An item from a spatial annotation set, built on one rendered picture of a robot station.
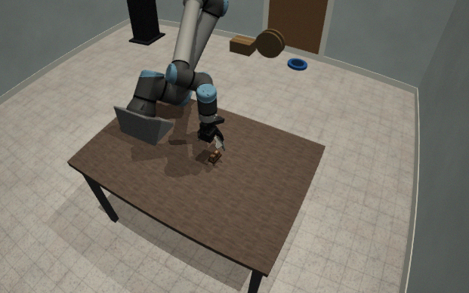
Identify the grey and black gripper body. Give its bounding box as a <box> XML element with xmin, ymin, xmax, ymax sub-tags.
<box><xmin>197</xmin><ymin>121</ymin><xmax>218</xmax><ymax>143</ymax></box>

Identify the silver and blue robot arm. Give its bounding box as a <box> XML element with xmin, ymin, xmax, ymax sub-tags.
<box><xmin>126</xmin><ymin>0</ymin><xmax>228</xmax><ymax>125</ymax></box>

